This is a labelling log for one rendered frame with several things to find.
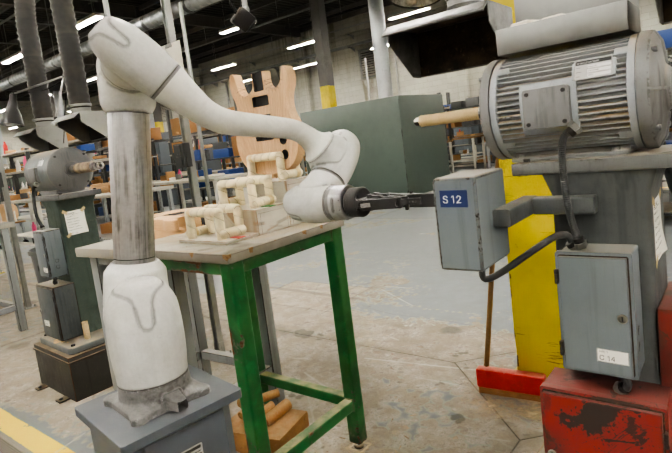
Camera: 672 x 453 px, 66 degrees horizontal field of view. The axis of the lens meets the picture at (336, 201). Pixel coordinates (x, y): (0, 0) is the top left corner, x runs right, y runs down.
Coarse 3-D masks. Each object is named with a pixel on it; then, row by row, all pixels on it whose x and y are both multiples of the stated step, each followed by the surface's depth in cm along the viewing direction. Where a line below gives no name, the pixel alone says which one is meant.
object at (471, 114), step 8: (448, 112) 143; (456, 112) 141; (464, 112) 139; (472, 112) 138; (424, 120) 147; (432, 120) 145; (440, 120) 144; (448, 120) 143; (456, 120) 141; (464, 120) 140
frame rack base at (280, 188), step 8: (304, 176) 205; (256, 184) 203; (272, 184) 197; (280, 184) 194; (288, 184) 194; (296, 184) 197; (264, 192) 201; (280, 192) 195; (248, 200) 208; (280, 200) 196; (296, 224) 197
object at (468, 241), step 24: (456, 192) 108; (480, 192) 107; (504, 192) 117; (456, 216) 109; (480, 216) 107; (456, 240) 110; (480, 240) 107; (504, 240) 117; (552, 240) 114; (456, 264) 111; (480, 264) 107
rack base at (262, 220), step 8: (248, 208) 189; (256, 208) 186; (264, 208) 185; (272, 208) 188; (280, 208) 191; (224, 216) 193; (232, 216) 190; (248, 216) 184; (256, 216) 182; (264, 216) 184; (272, 216) 187; (280, 216) 190; (288, 216) 194; (232, 224) 191; (248, 224) 185; (256, 224) 182; (264, 224) 184; (272, 224) 187; (280, 224) 190; (288, 224) 194; (256, 232) 183; (264, 232) 184
